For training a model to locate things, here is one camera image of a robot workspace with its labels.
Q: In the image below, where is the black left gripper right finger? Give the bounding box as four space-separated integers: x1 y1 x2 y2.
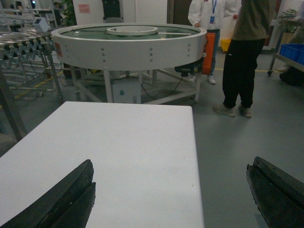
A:
246 157 304 228

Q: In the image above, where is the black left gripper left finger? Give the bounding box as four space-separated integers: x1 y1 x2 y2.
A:
2 159 96 228

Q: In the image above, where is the grey control box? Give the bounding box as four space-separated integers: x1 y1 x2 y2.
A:
112 77 141 104

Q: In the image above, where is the blue crate on cart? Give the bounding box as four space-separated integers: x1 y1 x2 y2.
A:
279 44 304 65

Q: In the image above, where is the white round rotary table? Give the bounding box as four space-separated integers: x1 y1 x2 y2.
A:
51 23 207 103

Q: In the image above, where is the yellow mop bucket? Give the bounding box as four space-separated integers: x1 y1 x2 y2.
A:
220 39 231 52

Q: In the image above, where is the orange panel on table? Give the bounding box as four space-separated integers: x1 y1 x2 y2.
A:
201 32 215 75

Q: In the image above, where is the metal cart right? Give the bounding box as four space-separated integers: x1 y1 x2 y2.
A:
267 16 304 76

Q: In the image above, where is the expandable roller conveyor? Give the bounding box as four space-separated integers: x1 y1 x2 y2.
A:
0 30 63 103

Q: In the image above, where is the person in black trousers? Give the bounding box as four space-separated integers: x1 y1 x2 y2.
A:
213 0 276 118

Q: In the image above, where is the green potted plant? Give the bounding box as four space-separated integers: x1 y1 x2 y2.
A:
60 0 77 27

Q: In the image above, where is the person in white coat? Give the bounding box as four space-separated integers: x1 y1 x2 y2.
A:
188 0 237 85

